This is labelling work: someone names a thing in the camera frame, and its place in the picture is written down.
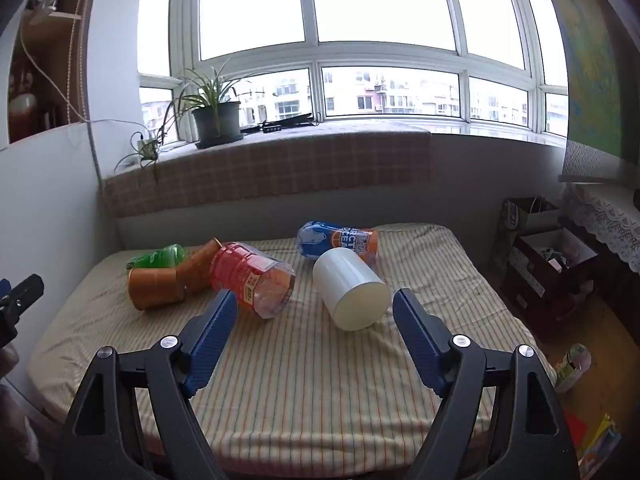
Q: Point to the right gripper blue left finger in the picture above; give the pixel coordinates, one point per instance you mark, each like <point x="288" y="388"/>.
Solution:
<point x="103" y="437"/>

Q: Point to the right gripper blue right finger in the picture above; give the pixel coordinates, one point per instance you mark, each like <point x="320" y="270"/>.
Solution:
<point x="498" y="417"/>

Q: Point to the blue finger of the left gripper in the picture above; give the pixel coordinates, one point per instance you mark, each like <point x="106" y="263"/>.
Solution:
<point x="15" y="300"/>

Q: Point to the orange paper cup gold rim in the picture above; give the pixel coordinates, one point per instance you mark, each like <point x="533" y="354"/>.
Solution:
<point x="194" y="272"/>

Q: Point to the orange paper cup lying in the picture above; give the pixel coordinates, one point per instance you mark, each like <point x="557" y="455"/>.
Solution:
<point x="153" y="288"/>

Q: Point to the green labelled plastic cup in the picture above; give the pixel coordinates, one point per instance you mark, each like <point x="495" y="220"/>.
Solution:
<point x="166" y="258"/>

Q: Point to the white plastic cup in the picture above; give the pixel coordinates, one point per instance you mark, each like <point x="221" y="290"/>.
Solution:
<point x="352" y="292"/>

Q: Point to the red labelled plastic cup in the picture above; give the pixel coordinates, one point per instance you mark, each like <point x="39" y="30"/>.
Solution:
<point x="261" y="283"/>

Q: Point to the snack packet on floor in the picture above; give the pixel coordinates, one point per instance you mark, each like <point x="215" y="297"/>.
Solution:
<point x="576" y="361"/>

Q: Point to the colourful book on floor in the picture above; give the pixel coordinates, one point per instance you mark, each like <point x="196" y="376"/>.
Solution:
<point x="604" y="442"/>

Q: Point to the open cardboard box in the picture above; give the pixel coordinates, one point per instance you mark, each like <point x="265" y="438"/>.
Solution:
<point x="549" y="277"/>

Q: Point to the striped mattress sheet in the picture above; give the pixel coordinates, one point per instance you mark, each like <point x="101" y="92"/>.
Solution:
<point x="294" y="396"/>

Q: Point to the small potted plant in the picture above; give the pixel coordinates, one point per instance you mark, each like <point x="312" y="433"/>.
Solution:
<point x="145" y="150"/>

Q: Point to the green white paper bag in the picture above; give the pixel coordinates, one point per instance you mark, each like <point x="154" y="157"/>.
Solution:
<point x="521" y="216"/>

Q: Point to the wooden shelf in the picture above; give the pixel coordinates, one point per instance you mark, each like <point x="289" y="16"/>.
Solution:
<point x="47" y="73"/>

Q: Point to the white lace cloth table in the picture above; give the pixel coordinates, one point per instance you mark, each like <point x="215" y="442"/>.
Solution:
<point x="610" y="213"/>

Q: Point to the spider plant in black pot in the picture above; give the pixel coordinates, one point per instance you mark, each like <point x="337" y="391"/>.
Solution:
<point x="213" y="103"/>

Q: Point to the plaid window seat cushion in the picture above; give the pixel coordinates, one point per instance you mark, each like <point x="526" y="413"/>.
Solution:
<point x="278" y="167"/>

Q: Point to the black items on windowsill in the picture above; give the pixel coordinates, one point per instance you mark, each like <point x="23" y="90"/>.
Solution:
<point x="303" y="120"/>

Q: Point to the world map poster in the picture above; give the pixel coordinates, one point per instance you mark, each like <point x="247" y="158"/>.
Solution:
<point x="593" y="83"/>

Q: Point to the white window frame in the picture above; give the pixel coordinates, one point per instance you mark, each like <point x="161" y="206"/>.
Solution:
<point x="463" y="62"/>

